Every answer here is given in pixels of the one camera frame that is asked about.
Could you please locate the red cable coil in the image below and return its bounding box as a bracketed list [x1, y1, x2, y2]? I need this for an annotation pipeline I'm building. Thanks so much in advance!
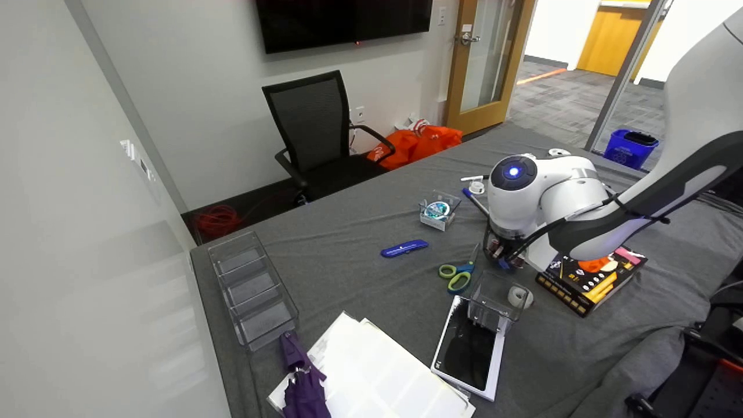
[192, 205, 247, 241]

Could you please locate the white paper stack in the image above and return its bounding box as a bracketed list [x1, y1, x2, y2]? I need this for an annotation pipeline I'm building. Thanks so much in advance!
[268, 313, 475, 418]

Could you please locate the white ribbon spool far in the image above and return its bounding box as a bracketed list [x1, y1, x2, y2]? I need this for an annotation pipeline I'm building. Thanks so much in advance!
[549, 149, 571, 158]

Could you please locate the green blue scissors left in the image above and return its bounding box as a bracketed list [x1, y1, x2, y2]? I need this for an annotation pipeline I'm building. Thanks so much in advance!
[436, 245, 478, 294]

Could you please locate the purple cloth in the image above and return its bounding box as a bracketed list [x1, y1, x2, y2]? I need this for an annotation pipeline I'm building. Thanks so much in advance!
[279, 331, 330, 418]

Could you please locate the wall television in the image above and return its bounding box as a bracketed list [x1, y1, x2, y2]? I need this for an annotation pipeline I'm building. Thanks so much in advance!
[256, 0, 435, 54]

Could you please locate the clear three-compartment tray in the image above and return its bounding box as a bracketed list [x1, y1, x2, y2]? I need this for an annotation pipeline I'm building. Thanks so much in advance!
[206, 231, 298, 353]

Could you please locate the blue bin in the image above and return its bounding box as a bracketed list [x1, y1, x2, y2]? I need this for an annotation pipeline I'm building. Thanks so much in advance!
[603, 129, 658, 170]

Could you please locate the orange bag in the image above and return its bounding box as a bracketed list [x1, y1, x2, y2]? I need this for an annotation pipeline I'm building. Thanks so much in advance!
[365, 125, 464, 170]

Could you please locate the wooden glass door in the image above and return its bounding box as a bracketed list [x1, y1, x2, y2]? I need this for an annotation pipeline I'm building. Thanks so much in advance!
[443, 0, 536, 135]

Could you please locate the clear box with teal tape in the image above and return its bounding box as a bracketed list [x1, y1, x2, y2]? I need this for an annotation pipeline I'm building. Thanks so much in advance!
[417, 192, 460, 231]

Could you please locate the blue marker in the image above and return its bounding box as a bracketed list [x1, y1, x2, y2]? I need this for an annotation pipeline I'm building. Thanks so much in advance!
[463, 187, 491, 216]

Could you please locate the black office chair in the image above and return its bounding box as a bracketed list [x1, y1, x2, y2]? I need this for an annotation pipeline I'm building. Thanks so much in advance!
[262, 70, 398, 202]

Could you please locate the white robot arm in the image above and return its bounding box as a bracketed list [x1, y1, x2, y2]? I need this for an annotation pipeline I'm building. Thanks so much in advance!
[486, 10, 743, 271]

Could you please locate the blue flat pen case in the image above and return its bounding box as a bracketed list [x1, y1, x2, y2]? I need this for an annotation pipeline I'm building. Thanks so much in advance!
[381, 238, 430, 257]

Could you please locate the small white round lid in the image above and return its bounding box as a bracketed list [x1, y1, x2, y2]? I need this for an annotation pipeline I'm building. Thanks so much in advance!
[467, 180, 487, 194]

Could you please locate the grey table cloth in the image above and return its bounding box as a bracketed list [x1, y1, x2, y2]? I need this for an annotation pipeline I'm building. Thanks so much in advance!
[189, 120, 743, 418]

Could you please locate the black orange product box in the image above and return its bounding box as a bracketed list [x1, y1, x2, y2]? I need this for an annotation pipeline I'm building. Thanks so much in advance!
[536, 245, 646, 316]

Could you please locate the clear plastic case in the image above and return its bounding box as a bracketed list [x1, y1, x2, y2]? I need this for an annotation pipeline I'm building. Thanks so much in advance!
[467, 292, 515, 331]

